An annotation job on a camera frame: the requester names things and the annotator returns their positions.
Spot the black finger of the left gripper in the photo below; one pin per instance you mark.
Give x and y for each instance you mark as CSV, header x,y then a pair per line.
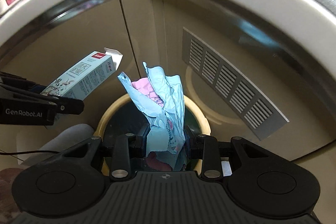
x,y
25,89

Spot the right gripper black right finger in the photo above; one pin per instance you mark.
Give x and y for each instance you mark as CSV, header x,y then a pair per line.
x,y
205,148

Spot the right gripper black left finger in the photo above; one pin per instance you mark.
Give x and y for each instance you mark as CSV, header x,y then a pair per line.
x,y
129,153

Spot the light blue carton box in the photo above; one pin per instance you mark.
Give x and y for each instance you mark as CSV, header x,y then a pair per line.
x,y
84,77

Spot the blue pink paper trash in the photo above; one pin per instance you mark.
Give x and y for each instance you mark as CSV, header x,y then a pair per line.
x,y
160,98

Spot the yellow rim trash bin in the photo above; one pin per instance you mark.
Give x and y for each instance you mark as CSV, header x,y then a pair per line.
x,y
122,117

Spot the grey ventilation grille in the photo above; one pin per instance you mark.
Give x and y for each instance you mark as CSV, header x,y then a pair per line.
x,y
246,100

